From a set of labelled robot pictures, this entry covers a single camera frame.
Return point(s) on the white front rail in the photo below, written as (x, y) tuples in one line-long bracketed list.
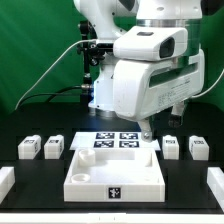
[(29, 218)]

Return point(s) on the white obstacle block left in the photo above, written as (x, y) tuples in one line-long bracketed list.
[(7, 180)]

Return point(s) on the white obstacle block right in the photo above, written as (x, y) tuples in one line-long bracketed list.
[(215, 181)]

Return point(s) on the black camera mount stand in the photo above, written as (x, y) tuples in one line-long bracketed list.
[(87, 50)]

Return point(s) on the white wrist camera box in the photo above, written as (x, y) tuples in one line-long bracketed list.
[(151, 43)]

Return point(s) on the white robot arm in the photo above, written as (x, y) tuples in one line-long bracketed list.
[(111, 19)]

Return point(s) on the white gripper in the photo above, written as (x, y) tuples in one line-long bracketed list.
[(142, 89)]

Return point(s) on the grey camera on stand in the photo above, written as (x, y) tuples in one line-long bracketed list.
[(104, 45)]

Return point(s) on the white obstacle block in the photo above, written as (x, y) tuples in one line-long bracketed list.
[(215, 181), (7, 180)]

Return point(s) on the white square tabletop part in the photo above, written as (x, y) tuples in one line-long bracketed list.
[(114, 175)]

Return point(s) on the white marker sheet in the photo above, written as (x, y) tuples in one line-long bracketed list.
[(111, 140)]

